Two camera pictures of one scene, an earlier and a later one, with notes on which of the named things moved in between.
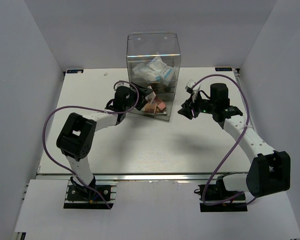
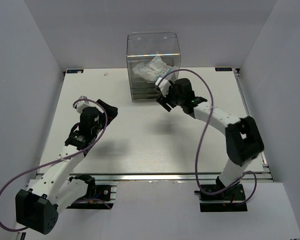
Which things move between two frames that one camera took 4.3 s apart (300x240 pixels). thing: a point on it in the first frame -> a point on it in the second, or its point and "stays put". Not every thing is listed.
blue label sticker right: x=223 y=69 stays put
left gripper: x=143 y=92 -> x=111 y=111
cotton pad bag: x=147 y=72 stays put
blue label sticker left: x=74 y=71 stays put
